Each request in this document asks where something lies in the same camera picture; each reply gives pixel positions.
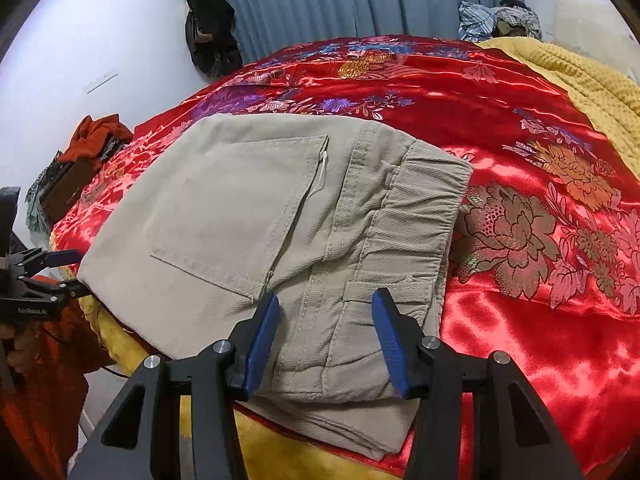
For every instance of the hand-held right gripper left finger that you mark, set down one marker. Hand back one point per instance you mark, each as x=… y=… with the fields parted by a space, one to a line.
x=262 y=345

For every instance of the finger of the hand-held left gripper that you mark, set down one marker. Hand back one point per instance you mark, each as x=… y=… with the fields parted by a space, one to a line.
x=70 y=290
x=62 y=258

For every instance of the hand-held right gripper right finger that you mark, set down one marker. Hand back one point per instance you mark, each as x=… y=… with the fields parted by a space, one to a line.
x=392 y=345

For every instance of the beige pants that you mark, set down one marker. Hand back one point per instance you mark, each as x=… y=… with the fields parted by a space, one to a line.
x=225 y=210

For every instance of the grey patterned cloth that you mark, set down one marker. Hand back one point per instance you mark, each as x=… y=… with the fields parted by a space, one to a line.
x=35 y=210

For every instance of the yellow fleece blanket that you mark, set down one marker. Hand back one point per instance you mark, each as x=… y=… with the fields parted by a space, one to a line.
x=280 y=455

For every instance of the red floral satin blanket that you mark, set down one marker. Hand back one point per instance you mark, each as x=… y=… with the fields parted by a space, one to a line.
x=525 y=335

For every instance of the yellow knitted blanket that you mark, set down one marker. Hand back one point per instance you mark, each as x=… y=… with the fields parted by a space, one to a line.
x=590 y=80

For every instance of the dark patterned cloth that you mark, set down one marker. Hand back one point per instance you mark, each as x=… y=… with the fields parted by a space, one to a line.
x=520 y=20

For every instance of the black clothes hanging on wall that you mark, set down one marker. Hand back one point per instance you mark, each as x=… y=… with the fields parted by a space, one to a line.
x=210 y=25

